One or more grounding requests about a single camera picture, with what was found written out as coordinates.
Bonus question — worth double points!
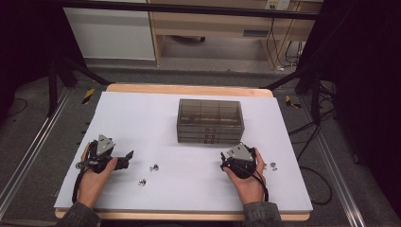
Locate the thin black floor cable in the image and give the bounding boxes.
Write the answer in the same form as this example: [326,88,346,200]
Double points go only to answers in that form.
[6,97,29,118]

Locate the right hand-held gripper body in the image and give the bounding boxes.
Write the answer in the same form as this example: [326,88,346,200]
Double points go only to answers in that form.
[219,143,258,180]

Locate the wooden table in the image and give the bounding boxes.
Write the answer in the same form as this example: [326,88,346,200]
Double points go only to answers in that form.
[55,82,311,221]

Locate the hand-held gripper cable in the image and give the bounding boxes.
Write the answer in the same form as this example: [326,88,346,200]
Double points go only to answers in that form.
[71,166,89,204]
[239,166,270,202]

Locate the hanging desk cables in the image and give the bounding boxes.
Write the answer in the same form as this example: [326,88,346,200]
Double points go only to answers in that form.
[266,17,305,69]

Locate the white cabinet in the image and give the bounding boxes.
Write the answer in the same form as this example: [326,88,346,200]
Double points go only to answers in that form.
[62,7,157,61]

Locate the black metal stand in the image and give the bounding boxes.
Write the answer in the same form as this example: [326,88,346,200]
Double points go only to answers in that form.
[46,56,112,118]
[259,60,326,126]

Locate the metal floor rail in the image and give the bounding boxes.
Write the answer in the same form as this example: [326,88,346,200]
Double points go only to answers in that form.
[0,88,72,219]
[299,94,369,227]

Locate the black curtain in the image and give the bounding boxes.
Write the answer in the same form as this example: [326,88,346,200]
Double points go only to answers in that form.
[301,0,401,219]
[0,0,83,118]

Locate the black horizontal frame bar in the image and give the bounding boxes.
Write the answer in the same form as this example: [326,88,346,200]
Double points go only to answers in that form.
[61,0,320,21]

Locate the light wooden desk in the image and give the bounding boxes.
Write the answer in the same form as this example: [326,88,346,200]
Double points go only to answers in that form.
[147,0,324,69]

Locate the right hand-held gripper cable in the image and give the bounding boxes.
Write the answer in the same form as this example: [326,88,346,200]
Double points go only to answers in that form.
[239,166,270,202]

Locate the white power strip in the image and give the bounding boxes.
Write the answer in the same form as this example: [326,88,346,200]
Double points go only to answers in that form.
[265,0,291,10]

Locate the yellow black tape strip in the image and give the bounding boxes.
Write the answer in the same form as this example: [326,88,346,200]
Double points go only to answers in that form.
[81,87,96,105]
[285,95,303,110]

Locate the person's left hand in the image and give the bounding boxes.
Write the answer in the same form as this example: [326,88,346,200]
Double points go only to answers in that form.
[77,143,118,210]

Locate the white foam board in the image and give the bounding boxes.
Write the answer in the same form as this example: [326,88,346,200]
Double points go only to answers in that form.
[54,91,314,213]

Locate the grey transparent drawer box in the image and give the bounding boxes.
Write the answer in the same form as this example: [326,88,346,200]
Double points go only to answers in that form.
[176,98,246,145]

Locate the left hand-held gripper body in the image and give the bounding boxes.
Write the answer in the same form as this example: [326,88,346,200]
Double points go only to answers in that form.
[75,134,119,174]

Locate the left hand-held gripper cable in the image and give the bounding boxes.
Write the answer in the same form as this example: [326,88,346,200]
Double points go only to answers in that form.
[71,166,89,204]

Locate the person's right hand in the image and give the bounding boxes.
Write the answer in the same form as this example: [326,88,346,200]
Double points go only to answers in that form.
[222,148,268,206]

